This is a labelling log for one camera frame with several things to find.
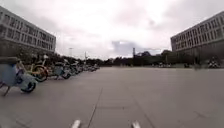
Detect tall chimney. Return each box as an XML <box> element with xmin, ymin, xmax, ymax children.
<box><xmin>132</xmin><ymin>47</ymin><xmax>137</xmax><ymax>66</ymax></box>

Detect row of trees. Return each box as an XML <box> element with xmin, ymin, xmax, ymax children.
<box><xmin>49</xmin><ymin>49</ymin><xmax>201</xmax><ymax>67</ymax></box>

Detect grey paved plaza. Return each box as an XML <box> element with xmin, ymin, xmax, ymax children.
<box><xmin>0</xmin><ymin>66</ymin><xmax>224</xmax><ymax>128</ymax></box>

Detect robot's own part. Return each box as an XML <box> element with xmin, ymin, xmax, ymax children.
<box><xmin>70</xmin><ymin>119</ymin><xmax>82</xmax><ymax>128</ymax></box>
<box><xmin>131</xmin><ymin>120</ymin><xmax>142</xmax><ymax>128</ymax></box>

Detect row of parked bicycles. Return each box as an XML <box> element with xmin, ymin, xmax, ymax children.
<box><xmin>0</xmin><ymin>54</ymin><xmax>101</xmax><ymax>98</ymax></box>

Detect grey office building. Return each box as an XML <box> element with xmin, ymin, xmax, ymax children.
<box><xmin>170</xmin><ymin>10</ymin><xmax>224</xmax><ymax>64</ymax></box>
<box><xmin>0</xmin><ymin>5</ymin><xmax>57</xmax><ymax>59</ymax></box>

